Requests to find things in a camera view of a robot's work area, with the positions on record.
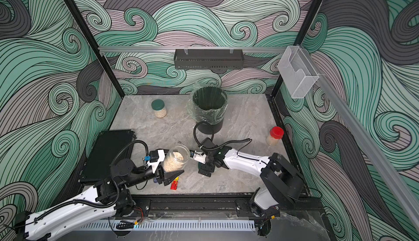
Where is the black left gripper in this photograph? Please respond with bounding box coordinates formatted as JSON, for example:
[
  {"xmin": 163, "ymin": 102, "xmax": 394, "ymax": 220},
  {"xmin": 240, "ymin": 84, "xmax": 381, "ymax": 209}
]
[{"xmin": 123, "ymin": 149, "xmax": 181, "ymax": 189}]

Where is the glass oatmeal jar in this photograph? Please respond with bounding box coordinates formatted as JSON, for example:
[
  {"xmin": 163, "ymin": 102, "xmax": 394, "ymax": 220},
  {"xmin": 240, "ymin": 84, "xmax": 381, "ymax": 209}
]
[{"xmin": 162, "ymin": 144, "xmax": 191, "ymax": 172}]

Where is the black bin with green liner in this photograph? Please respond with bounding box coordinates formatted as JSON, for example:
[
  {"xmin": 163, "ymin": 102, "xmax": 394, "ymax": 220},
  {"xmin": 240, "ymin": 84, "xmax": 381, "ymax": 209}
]
[{"xmin": 187, "ymin": 85, "xmax": 228, "ymax": 135}]

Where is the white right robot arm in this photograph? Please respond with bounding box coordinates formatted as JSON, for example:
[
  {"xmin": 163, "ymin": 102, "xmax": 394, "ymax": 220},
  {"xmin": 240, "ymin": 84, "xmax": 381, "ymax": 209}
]
[{"xmin": 191, "ymin": 147, "xmax": 304, "ymax": 211}]

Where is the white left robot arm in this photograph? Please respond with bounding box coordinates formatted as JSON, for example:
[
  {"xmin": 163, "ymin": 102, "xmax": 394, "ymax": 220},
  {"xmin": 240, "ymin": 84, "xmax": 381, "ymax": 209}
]
[{"xmin": 13, "ymin": 159, "xmax": 184, "ymax": 241}]

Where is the red-lidded oatmeal jar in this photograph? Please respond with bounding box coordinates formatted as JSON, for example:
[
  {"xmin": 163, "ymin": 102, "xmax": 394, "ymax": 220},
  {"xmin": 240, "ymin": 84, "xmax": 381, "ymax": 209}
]
[{"xmin": 266, "ymin": 126, "xmax": 284, "ymax": 146}]

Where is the green-lidded oatmeal jar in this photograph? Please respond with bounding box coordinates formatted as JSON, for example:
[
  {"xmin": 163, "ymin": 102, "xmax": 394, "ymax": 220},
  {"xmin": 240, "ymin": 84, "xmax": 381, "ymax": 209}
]
[{"xmin": 151, "ymin": 99, "xmax": 167, "ymax": 118}]

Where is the red yellow toy block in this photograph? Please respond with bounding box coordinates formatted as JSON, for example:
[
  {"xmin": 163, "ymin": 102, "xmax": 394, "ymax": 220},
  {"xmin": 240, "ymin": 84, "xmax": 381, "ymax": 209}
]
[{"xmin": 170, "ymin": 177, "xmax": 179, "ymax": 191}]

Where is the black flat tray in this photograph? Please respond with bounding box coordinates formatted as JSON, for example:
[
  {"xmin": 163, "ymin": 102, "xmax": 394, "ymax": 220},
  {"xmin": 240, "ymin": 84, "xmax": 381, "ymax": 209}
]
[{"xmin": 79, "ymin": 130, "xmax": 136, "ymax": 185}]

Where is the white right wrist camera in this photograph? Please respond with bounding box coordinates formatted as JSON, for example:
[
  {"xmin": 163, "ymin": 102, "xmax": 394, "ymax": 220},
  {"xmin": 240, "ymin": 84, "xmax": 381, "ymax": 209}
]
[{"xmin": 191, "ymin": 151, "xmax": 207, "ymax": 164}]

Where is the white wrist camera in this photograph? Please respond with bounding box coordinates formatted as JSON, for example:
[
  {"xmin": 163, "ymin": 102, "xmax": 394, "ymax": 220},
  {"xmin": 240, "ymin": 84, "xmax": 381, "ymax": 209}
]
[
  {"xmin": 191, "ymin": 151, "xmax": 207, "ymax": 164},
  {"xmin": 145, "ymin": 149, "xmax": 169, "ymax": 174}
]

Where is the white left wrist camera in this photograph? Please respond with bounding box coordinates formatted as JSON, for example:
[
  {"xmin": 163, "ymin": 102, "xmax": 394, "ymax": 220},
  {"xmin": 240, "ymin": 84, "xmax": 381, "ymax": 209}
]
[{"xmin": 145, "ymin": 149, "xmax": 169, "ymax": 174}]

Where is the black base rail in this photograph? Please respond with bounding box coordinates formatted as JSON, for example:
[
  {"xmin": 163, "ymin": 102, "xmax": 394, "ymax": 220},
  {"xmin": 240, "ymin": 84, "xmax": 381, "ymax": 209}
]
[{"xmin": 130, "ymin": 193, "xmax": 263, "ymax": 219}]

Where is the white slotted cable duct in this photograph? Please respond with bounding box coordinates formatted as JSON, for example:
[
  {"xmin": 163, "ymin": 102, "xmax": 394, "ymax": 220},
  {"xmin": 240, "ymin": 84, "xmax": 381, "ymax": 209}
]
[{"xmin": 77, "ymin": 219, "xmax": 256, "ymax": 232}]

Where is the black wall shelf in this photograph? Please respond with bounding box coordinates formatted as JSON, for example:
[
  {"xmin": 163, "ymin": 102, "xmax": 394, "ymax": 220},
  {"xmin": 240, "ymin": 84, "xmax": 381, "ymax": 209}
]
[{"xmin": 173, "ymin": 50, "xmax": 244, "ymax": 70}]

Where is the clear acrylic wall holder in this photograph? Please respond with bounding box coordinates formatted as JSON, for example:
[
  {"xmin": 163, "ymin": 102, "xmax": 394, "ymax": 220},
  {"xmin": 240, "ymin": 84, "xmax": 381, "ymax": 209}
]
[{"xmin": 278, "ymin": 46, "xmax": 319, "ymax": 99}]

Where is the aluminium wall rail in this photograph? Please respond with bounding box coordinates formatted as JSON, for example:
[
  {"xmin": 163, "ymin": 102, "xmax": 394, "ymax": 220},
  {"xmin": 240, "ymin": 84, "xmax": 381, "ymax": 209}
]
[{"xmin": 98, "ymin": 46, "xmax": 286, "ymax": 54}]

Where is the black corner frame post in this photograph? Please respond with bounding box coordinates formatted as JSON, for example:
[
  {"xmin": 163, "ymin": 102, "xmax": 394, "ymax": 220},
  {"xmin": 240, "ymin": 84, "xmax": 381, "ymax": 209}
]
[{"xmin": 63, "ymin": 0, "xmax": 125, "ymax": 99}]

